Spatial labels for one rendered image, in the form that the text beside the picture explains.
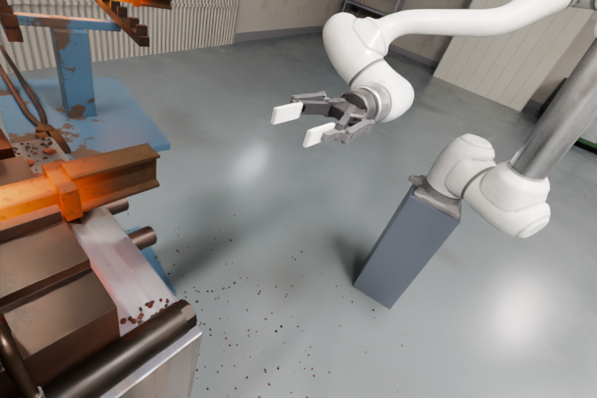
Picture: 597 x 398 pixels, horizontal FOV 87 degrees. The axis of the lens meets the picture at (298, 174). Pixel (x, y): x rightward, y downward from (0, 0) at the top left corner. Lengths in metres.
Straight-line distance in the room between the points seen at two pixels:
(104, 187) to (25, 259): 0.09
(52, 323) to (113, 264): 0.12
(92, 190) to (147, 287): 0.11
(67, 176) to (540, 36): 6.61
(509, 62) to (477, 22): 5.79
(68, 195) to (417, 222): 1.18
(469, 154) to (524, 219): 0.26
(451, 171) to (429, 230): 0.26
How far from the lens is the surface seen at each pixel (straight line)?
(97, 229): 0.43
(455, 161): 1.22
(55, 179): 0.35
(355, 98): 0.66
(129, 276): 0.39
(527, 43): 6.68
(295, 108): 0.57
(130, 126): 0.94
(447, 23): 0.89
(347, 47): 0.79
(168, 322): 0.32
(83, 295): 0.30
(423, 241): 1.37
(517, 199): 1.12
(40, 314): 0.30
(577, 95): 1.03
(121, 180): 0.37
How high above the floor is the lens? 1.23
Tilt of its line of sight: 35 degrees down
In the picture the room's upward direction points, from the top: 19 degrees clockwise
